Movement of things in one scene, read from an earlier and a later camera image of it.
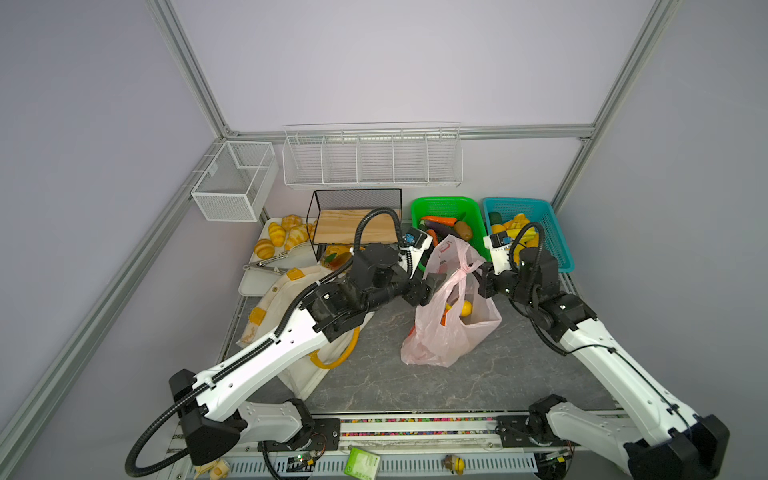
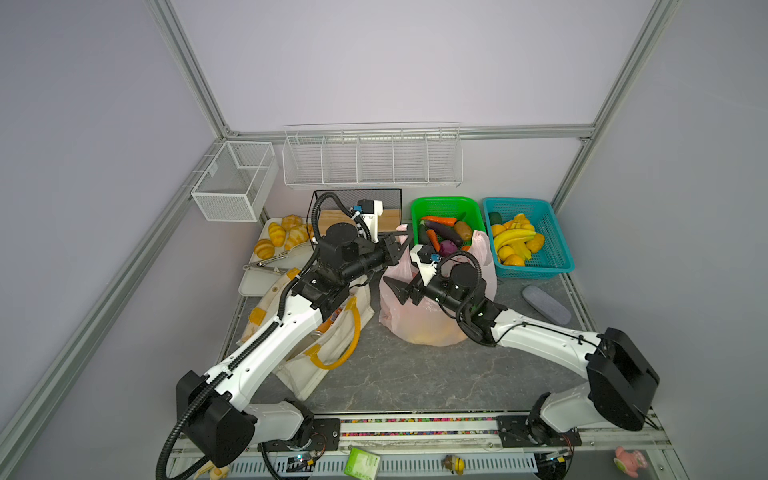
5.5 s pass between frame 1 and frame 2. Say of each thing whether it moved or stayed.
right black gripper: moved
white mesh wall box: stayed
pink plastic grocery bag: moved
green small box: stayed
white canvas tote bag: stayed
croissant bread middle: stayed
